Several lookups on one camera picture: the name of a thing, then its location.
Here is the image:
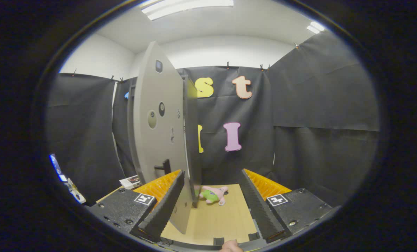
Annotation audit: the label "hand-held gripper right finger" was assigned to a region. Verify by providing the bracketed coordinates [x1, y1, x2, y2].
[238, 168, 335, 244]

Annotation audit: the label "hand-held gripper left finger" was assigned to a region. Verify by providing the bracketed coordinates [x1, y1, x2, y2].
[89, 169, 186, 242]

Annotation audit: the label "dark grey shoe cabinet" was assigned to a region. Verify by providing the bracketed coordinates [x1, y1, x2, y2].
[126, 68, 202, 209]

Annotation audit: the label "grey shoe cabinet door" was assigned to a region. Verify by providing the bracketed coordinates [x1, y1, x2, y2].
[133, 41, 195, 235]

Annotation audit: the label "pink and green plush toy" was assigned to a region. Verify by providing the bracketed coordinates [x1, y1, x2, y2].
[199, 185, 229, 206]

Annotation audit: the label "white printed box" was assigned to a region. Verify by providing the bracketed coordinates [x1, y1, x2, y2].
[119, 175, 142, 190]

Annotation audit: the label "white patterned object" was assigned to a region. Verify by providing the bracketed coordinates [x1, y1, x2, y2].
[67, 178, 87, 204]

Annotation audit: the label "blue glowing device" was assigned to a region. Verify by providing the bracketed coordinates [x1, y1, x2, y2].
[49, 153, 68, 182]

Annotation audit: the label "small ceiling light panel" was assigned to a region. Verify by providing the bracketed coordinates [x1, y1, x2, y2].
[306, 21, 325, 34]

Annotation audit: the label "long ceiling light panel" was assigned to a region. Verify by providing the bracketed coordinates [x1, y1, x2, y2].
[141, 0, 234, 21]

